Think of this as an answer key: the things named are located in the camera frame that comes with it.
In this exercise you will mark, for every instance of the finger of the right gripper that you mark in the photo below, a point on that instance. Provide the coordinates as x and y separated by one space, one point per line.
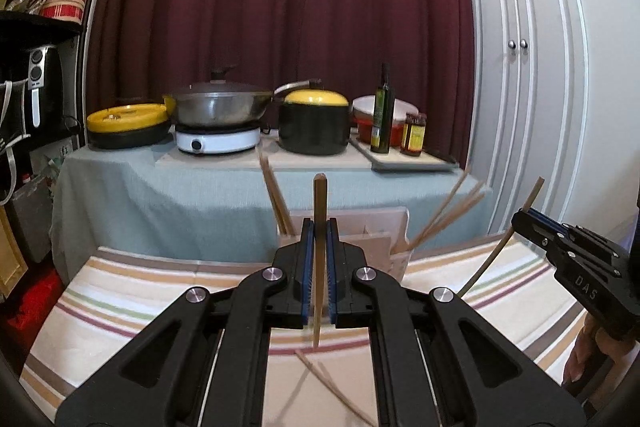
542 231
583 242

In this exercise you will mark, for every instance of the black metal shelf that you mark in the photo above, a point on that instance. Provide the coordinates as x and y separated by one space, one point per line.
21 32

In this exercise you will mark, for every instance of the yellow lidded electric griddle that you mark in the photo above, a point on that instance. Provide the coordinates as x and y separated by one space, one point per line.
128 126

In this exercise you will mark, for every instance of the grey cutting board tray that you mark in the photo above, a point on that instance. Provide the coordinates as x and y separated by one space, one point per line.
395 161

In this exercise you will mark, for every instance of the wooden chopstick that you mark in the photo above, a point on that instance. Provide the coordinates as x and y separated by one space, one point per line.
505 239
476 188
327 381
439 211
320 212
261 154
453 215
277 199

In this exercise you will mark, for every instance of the maroon curtain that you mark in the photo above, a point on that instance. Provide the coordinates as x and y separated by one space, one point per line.
140 50

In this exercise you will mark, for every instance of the person right hand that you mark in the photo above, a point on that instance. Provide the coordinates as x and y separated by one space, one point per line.
591 340

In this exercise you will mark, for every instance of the white induction cooker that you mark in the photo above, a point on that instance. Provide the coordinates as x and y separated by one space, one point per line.
217 140

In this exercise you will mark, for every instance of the sauce jar yellow label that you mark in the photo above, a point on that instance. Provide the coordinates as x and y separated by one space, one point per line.
413 135

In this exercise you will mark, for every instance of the pink perforated utensil holder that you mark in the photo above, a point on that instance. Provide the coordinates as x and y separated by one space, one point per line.
381 233

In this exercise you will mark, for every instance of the black white tote bag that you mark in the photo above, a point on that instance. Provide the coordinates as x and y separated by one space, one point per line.
13 130

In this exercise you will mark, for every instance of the dark olive oil bottle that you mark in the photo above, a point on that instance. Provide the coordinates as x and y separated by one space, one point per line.
382 121

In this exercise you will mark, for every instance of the steel wok with lid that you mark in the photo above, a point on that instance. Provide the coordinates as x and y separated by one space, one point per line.
220 102

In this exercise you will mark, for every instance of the striped table mat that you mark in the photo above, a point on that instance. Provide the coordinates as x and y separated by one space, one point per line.
116 294

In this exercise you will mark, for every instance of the white bowl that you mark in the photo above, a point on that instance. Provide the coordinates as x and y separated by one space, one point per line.
363 109

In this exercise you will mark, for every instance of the grey-blue tablecloth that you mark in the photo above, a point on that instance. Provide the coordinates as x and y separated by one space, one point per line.
158 202

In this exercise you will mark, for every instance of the white cabinet doors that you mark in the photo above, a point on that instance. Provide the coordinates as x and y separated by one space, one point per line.
530 103

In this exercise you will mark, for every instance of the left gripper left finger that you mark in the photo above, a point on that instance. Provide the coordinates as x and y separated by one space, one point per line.
203 361

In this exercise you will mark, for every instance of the black air fryer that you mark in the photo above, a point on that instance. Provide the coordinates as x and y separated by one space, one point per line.
44 89

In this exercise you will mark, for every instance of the red striped round boxes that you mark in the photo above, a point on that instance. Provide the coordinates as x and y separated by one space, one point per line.
67 10

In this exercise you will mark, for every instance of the black pot yellow lid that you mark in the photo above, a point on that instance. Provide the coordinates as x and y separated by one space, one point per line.
314 122

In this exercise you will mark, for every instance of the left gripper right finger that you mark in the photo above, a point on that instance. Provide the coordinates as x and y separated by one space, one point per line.
436 361

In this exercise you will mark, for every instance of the red container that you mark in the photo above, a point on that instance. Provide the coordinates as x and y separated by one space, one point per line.
364 129

